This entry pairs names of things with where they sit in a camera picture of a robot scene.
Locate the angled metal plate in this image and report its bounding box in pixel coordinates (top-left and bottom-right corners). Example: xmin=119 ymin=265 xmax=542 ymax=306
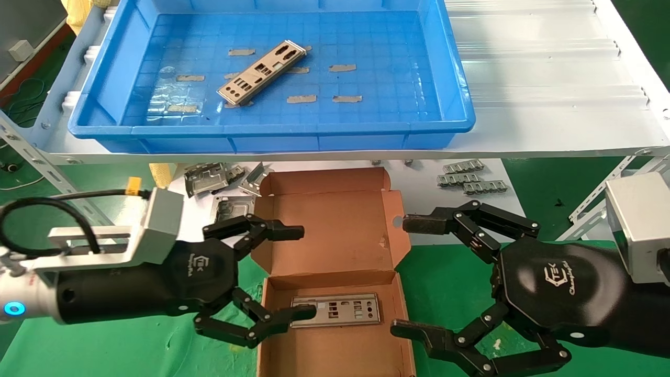
xmin=238 ymin=161 xmax=274 ymax=197

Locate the grey perforated shelf post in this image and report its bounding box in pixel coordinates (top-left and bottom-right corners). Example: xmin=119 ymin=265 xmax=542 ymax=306
xmin=0 ymin=111 xmax=115 ymax=227
xmin=557 ymin=154 xmax=670 ymax=242

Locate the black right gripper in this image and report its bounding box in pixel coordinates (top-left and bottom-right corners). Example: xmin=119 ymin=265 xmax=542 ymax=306
xmin=390 ymin=201 xmax=670 ymax=377

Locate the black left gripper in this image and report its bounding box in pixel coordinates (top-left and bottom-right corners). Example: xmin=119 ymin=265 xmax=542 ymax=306
xmin=55 ymin=214 xmax=318 ymax=350

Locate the large bent metal bracket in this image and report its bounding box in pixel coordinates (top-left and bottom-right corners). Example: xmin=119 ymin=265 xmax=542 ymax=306
xmin=185 ymin=162 xmax=231 ymax=198

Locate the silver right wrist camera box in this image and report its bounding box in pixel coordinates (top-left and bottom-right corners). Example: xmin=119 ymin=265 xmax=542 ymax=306
xmin=605 ymin=172 xmax=670 ymax=287

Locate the brown cardboard box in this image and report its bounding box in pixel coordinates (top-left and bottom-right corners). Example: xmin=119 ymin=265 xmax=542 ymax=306
xmin=250 ymin=167 xmax=417 ymax=377

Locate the rectangular metal frame part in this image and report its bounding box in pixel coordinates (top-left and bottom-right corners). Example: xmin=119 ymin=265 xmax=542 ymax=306
xmin=209 ymin=196 xmax=255 ymax=224

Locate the silver metal I/O shield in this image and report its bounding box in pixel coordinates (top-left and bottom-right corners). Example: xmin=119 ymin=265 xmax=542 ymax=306
xmin=291 ymin=293 xmax=381 ymax=328
xmin=217 ymin=40 xmax=307 ymax=108

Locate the yellow mesh sack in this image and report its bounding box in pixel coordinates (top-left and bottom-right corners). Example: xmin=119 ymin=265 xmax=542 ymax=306
xmin=60 ymin=0 xmax=113 ymax=35

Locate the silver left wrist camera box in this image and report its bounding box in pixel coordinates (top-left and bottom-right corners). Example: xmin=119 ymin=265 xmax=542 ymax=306
xmin=140 ymin=187 xmax=185 ymax=264

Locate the black camera cable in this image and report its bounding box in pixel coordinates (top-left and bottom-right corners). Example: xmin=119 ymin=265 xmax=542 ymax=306
xmin=0 ymin=187 xmax=153 ymax=257

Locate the silver camera mount bracket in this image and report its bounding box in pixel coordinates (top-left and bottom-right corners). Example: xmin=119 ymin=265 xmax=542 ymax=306
xmin=31 ymin=225 xmax=153 ymax=274

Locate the green table cloth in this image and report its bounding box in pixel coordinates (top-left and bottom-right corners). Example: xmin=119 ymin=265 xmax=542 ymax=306
xmin=0 ymin=240 xmax=670 ymax=377

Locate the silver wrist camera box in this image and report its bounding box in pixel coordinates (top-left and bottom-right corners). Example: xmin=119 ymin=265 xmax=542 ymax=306
xmin=140 ymin=187 xmax=185 ymax=264
xmin=605 ymin=172 xmax=670 ymax=287

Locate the blue plastic tray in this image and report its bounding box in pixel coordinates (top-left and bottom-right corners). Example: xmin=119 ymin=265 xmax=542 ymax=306
xmin=68 ymin=0 xmax=476 ymax=154

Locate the white wall box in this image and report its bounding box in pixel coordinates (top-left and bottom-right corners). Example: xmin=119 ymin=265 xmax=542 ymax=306
xmin=9 ymin=40 xmax=35 ymax=63

